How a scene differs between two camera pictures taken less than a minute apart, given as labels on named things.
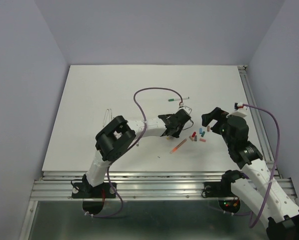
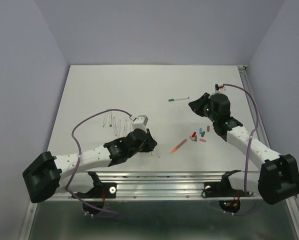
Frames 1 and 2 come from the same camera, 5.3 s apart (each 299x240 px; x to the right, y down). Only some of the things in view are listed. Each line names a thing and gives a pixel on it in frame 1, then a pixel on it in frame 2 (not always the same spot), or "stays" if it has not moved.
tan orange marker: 174,149 stays
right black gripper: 217,113 to 196,105
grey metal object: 240,109 to 219,88
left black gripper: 175,134 to 150,143
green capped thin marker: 178,99 stays
